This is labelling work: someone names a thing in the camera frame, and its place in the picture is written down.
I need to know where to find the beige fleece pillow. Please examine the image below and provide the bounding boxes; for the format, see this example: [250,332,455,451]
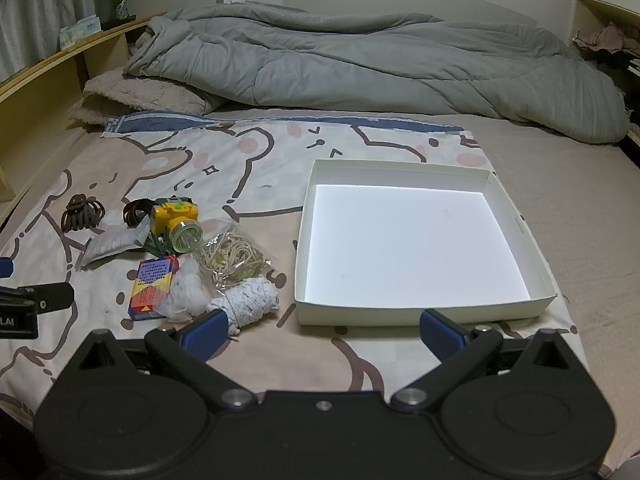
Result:
[67,29,231,126]

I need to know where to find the yellow headlamp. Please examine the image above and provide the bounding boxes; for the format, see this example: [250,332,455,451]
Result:
[151,195,204,255]

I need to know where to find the tissue pack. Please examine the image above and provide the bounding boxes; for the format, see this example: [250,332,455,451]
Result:
[59,16,102,50]

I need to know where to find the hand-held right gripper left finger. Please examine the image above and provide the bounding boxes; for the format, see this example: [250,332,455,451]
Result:
[75,309,258,411]

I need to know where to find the white rope bundle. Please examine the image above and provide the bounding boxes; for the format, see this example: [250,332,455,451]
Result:
[206,276,280,337]

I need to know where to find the brown hair claw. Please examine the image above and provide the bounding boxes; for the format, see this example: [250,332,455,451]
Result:
[61,194,106,233]

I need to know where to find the grey duvet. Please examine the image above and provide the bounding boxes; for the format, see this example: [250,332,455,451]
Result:
[122,2,631,143]

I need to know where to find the white cardboard box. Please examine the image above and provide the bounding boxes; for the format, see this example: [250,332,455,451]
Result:
[292,158,558,328]

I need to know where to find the white tissue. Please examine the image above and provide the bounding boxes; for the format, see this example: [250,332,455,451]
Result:
[80,217,151,268]

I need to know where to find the cream shelf unit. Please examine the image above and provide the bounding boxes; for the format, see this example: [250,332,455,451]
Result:
[570,0,640,168]

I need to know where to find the white mesh puff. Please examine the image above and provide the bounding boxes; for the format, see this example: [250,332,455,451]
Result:
[165,255,211,322]

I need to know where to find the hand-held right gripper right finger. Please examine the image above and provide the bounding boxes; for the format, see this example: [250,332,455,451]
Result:
[389,309,593,411]

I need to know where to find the wooden bedside shelf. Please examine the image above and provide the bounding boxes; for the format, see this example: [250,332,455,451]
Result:
[0,12,168,206]

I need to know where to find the pink garment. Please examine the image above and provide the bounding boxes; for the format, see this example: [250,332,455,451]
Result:
[575,22,640,56]

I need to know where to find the colourful card box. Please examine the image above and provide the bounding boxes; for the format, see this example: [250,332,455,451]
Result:
[126,255,180,321]

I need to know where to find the bear printed blanket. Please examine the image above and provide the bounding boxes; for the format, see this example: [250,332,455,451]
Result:
[0,112,591,413]

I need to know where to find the clear bag of rubber bands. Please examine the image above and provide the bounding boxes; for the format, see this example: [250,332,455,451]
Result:
[192,217,278,296]

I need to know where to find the green clips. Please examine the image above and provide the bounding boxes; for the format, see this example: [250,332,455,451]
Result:
[145,232,173,256]

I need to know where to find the brown strap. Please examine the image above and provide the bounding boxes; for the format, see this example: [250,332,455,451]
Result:
[122,198,157,229]

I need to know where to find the grey curtain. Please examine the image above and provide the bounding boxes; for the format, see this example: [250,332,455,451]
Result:
[0,0,113,83]

